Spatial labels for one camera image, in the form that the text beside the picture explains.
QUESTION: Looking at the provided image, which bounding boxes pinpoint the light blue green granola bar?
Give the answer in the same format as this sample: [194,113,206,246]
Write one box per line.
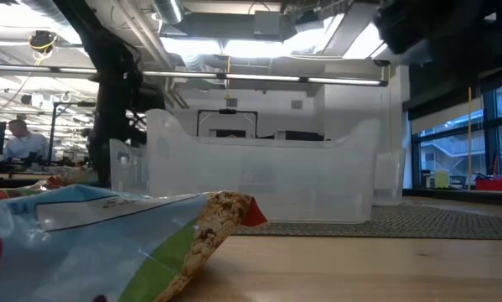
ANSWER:
[0,184,269,302]

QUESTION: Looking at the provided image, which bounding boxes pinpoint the red green granola bar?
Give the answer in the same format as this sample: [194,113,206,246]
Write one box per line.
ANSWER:
[0,174,67,203]

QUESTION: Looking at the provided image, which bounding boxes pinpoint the large clear plastic bin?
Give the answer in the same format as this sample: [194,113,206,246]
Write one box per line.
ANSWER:
[145,108,381,225]

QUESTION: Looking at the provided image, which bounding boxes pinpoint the long LED light bar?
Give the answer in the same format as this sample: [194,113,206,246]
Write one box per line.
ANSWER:
[0,63,390,88]

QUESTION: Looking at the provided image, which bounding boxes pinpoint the small clear plastic bin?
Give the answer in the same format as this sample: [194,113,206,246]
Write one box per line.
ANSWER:
[109,138,150,195]
[372,148,406,207]

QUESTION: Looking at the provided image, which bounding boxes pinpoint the grey woven placemat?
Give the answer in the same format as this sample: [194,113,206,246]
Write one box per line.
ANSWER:
[231,204,502,241]

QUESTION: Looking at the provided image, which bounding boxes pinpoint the yellow green container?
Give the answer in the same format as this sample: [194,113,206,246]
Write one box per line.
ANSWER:
[434,169,451,189]

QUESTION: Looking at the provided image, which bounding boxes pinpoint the black stand with crossbar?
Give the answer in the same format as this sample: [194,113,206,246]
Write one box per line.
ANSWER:
[46,100,97,165]

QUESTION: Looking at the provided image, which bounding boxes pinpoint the person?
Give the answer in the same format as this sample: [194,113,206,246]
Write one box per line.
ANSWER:
[2,118,51,163]

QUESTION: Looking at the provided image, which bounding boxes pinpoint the red box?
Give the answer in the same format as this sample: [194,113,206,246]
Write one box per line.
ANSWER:
[474,177,502,193]

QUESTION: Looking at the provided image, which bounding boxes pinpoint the black metal workstation frame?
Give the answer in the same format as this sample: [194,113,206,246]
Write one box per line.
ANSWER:
[196,108,260,138]

